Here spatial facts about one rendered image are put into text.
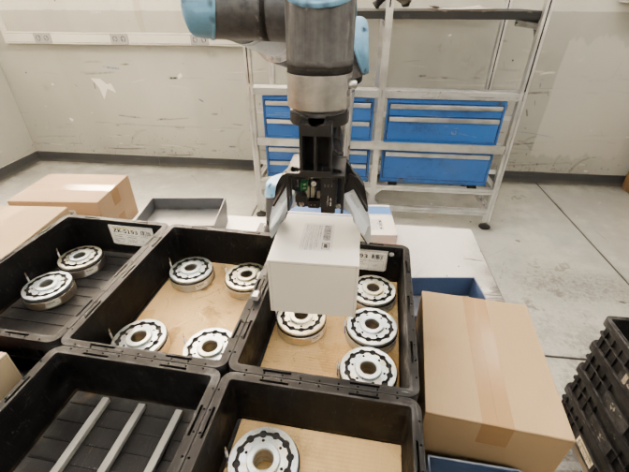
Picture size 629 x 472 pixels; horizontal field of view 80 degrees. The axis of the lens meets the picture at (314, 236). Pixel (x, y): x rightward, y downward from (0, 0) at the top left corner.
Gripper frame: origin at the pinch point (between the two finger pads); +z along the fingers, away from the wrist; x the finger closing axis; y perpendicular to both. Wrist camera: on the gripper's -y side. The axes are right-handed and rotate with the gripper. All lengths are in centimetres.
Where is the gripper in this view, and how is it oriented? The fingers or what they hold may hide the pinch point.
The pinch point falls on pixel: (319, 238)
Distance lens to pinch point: 57.4
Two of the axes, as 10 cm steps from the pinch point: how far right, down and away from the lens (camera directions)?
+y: -1.1, 5.5, -8.3
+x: 9.9, 0.6, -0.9
